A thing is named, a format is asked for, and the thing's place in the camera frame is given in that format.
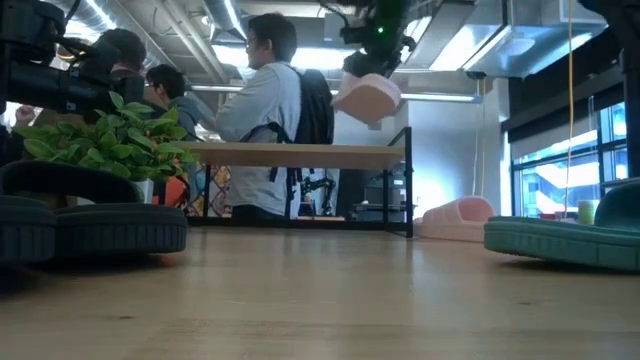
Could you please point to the orange bag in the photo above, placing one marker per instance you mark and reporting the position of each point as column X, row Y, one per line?
column 172, row 192

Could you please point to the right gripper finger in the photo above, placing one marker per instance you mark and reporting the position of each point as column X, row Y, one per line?
column 357, row 64
column 385, row 60

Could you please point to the black articulated stand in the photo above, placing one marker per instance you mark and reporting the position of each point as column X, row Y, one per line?
column 320, row 192

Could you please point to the pink slide sandal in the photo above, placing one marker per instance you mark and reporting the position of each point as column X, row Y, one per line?
column 457, row 220
column 367, row 100

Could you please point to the green plant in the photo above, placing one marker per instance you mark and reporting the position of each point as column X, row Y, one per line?
column 115, row 140

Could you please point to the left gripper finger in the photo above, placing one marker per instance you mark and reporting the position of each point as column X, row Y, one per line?
column 129, row 90

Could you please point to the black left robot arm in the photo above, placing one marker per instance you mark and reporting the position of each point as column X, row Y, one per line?
column 30, row 85

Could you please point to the dark equipment stack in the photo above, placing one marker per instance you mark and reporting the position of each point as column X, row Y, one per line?
column 375, row 195

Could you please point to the wooden shelf with black frame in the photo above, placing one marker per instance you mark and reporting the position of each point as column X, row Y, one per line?
column 300, row 155

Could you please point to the light green cup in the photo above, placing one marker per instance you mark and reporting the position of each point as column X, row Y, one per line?
column 588, row 212

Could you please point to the green slide sandal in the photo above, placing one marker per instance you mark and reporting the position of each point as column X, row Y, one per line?
column 560, row 245

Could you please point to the small red container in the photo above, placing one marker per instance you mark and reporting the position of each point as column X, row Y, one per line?
column 547, row 216

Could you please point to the black backpack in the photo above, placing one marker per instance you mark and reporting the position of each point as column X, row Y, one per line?
column 315, row 110

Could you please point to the black slide sandal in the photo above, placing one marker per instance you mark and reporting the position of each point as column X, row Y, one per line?
column 25, row 230
column 120, row 230

